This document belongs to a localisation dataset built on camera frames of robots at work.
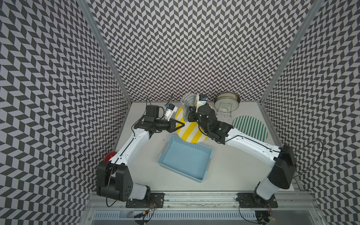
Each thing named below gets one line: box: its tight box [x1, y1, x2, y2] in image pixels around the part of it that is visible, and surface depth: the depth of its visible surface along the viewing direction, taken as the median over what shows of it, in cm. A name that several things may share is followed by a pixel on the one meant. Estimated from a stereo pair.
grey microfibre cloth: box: [181, 92, 197, 122], surface depth 73 cm
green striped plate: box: [232, 115, 269, 143], surface depth 106 cm
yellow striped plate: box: [174, 106, 209, 144], surface depth 78 cm
